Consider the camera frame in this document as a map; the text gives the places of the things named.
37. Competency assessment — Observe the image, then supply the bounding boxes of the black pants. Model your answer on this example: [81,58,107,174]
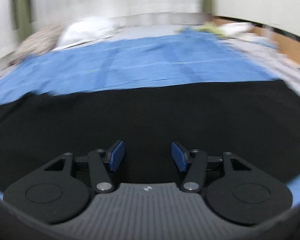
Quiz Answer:
[0,81,300,191]

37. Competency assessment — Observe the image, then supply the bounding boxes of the blue checked bed cover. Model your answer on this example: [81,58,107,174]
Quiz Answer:
[0,32,300,202]

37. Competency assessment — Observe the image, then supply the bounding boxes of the floral brown pillow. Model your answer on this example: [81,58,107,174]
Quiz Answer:
[9,24,65,66]

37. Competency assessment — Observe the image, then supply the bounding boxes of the wooden headboard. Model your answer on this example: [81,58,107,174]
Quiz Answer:
[212,17,300,73]

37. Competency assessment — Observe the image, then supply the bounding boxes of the white crumpled cloth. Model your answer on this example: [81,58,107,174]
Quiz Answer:
[220,22,254,36]

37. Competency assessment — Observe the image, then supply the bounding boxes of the green cloth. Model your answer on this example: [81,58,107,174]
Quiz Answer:
[177,22,226,37]

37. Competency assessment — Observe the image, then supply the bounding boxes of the white pillow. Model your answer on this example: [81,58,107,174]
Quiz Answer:
[55,16,118,49]

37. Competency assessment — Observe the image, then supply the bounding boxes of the green curtain left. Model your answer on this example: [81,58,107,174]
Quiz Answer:
[12,0,33,42]

